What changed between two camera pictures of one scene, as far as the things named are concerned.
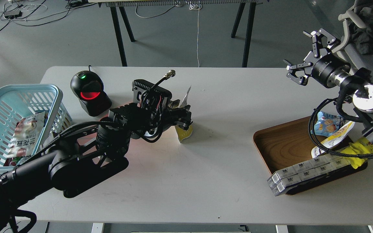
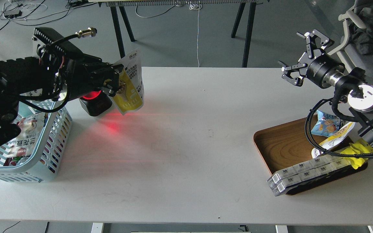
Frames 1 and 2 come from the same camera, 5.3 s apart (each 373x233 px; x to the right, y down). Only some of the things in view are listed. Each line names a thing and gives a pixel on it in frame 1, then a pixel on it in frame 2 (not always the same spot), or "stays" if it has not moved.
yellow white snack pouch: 183,134 to 130,96
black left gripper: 159,117 to 86,76
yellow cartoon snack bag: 360,146 stays
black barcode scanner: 88,87 stays
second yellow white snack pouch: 333,140 stays
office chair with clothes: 369,43 stays
